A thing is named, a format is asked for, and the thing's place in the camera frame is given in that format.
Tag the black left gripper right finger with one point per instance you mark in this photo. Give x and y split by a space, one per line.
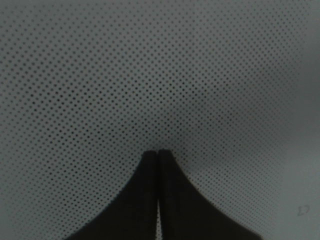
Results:
185 214

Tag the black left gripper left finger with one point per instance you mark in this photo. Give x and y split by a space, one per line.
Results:
132 215

